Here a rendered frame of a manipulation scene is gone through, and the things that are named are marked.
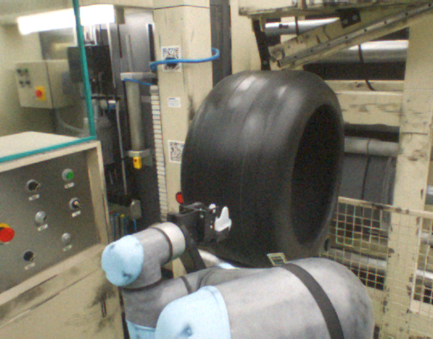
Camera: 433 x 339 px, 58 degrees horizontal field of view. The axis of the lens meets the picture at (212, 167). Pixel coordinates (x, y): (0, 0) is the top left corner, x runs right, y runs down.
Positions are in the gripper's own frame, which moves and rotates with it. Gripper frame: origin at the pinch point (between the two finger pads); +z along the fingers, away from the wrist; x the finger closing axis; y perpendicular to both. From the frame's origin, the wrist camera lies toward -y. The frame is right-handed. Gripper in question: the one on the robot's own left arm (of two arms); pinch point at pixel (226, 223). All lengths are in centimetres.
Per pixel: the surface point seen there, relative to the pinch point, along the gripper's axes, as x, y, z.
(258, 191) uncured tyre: -7.9, 9.3, 0.8
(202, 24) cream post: 26, 51, 24
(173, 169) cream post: 34.2, 5.8, 20.8
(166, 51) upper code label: 34, 43, 16
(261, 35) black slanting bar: 19, 51, 50
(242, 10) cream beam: 22, 58, 41
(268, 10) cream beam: 13, 57, 41
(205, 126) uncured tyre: 9.5, 22.8, 3.5
